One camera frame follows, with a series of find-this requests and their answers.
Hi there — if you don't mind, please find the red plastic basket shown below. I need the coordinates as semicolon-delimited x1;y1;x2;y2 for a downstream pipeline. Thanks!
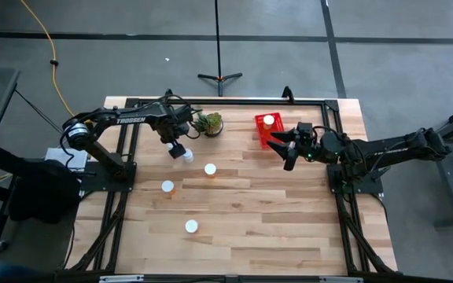
253;112;286;150

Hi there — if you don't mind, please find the succulent plant in black pot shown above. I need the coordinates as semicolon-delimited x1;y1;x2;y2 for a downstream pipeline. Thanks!
191;111;225;138

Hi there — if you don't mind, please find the black tripod stand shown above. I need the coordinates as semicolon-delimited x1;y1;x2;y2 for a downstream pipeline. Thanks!
197;0;244;97

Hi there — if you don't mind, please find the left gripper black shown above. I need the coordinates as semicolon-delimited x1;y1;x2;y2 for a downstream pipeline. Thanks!
157;116;190;160

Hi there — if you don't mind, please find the yellow floor cable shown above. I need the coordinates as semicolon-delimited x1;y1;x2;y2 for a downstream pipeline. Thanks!
19;0;76;117

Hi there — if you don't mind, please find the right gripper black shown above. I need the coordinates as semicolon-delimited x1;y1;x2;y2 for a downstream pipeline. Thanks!
266;129;322;172

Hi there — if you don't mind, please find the black metal table frame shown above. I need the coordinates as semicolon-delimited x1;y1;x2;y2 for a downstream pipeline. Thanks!
64;96;400;276

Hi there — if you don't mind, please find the white flat box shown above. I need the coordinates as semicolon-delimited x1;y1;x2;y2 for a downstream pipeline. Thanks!
44;147;90;173

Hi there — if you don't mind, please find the black office chair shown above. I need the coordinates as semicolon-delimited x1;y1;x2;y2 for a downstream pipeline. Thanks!
0;143;83;252

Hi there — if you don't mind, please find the black floor cable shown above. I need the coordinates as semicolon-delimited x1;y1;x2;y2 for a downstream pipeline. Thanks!
13;89;65;134

